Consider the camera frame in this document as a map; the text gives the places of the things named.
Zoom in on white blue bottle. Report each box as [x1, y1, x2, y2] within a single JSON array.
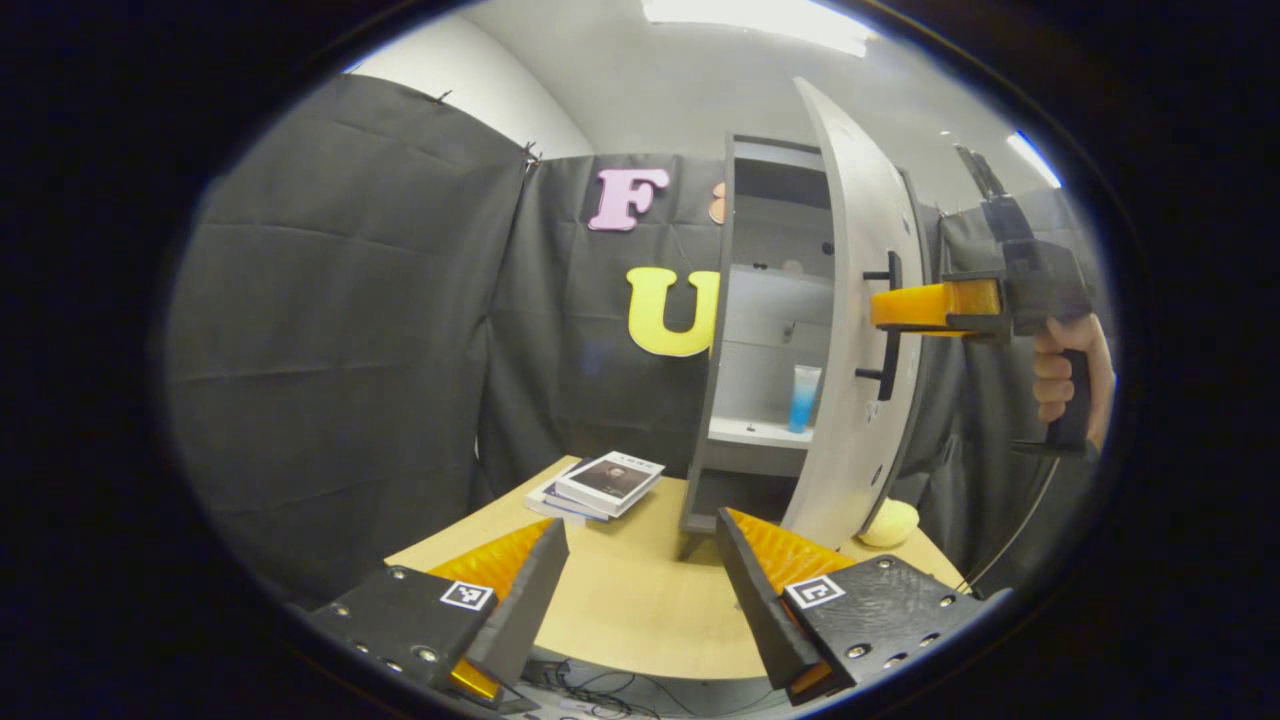
[[787, 364, 823, 435]]

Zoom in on yellow plush ball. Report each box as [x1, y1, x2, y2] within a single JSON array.
[[858, 498, 921, 549]]

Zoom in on black backdrop cloth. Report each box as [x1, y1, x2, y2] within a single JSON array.
[[165, 72, 1111, 601]]

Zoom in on thin grey cable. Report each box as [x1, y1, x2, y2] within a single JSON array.
[[958, 455, 1063, 595]]

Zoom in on wide ceiling light panel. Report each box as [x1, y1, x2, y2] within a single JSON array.
[[640, 0, 881, 57]]

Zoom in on white book dark cover photo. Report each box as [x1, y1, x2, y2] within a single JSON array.
[[555, 451, 666, 518]]

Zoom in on black cable bundle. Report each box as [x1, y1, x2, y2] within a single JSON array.
[[518, 656, 779, 720]]

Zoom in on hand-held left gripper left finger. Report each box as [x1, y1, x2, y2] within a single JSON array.
[[305, 517, 571, 711]]

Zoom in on grey cabinet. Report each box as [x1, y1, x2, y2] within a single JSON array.
[[680, 133, 839, 561]]

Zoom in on narrow ceiling light strip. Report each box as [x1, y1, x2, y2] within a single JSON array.
[[1005, 130, 1063, 190]]

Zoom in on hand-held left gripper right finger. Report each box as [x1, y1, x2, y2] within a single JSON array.
[[715, 508, 991, 706]]

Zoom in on white paperback book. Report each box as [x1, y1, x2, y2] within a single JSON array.
[[525, 482, 591, 521], [540, 470, 613, 523]]

